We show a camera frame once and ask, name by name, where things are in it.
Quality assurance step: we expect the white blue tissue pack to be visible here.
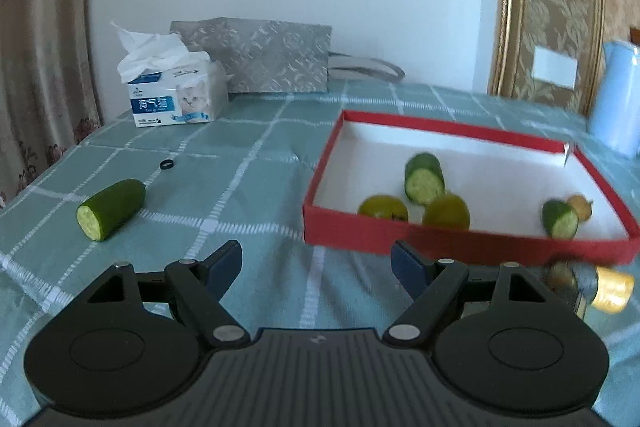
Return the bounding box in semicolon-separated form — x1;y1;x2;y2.
111;21;231;128

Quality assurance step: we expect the long cucumber piece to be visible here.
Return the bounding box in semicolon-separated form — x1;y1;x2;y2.
76;178;147;242

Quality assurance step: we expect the red shallow cardboard box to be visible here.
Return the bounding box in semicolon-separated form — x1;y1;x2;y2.
302;108;640;266

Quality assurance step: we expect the grey patterned gift bag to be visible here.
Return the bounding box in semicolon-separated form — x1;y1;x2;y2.
170;17;405;94

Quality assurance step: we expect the small orange fruit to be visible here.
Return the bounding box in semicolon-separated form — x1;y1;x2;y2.
567;194;595;222

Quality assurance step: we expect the beige floral curtain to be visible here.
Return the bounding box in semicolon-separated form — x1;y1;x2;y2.
0;0;103;208

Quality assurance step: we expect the green checked tablecloth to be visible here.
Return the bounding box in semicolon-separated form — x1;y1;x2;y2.
0;80;640;427

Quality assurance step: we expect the thick cucumber piece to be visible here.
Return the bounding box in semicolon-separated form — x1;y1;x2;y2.
404;152;446;205

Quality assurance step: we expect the white wall plate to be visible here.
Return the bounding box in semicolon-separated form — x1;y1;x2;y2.
532;46;580;90

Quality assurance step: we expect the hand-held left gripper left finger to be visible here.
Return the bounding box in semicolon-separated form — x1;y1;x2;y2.
86;239;252;349

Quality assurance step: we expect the green tomato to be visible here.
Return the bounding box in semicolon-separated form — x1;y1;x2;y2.
421;193;471;229
357;194;409;223

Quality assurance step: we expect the white pitcher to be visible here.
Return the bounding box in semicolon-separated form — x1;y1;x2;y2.
587;40;640;158

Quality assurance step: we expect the short cucumber piece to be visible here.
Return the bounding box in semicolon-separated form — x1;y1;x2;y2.
542;200;580;239

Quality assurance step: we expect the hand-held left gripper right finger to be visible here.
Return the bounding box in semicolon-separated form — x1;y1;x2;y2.
383;240;547;348

